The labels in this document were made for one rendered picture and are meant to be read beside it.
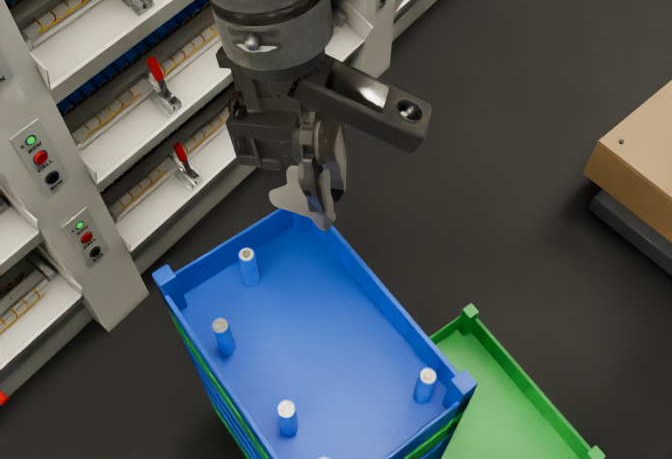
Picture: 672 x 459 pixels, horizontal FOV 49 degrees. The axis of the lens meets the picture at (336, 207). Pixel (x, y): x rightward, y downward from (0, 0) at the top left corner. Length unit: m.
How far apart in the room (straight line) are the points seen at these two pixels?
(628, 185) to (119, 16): 0.89
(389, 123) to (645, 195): 0.83
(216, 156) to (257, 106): 0.65
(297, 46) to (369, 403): 0.42
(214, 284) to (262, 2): 0.43
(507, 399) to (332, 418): 0.51
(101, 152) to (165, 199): 0.21
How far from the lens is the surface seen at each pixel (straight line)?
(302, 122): 0.63
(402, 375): 0.83
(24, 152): 0.95
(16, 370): 1.32
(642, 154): 1.38
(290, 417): 0.75
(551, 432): 1.27
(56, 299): 1.21
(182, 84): 1.13
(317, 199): 0.66
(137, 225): 1.24
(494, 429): 1.25
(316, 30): 0.57
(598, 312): 1.38
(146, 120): 1.11
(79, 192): 1.05
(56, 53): 0.94
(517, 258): 1.39
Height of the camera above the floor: 1.19
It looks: 58 degrees down
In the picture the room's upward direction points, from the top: straight up
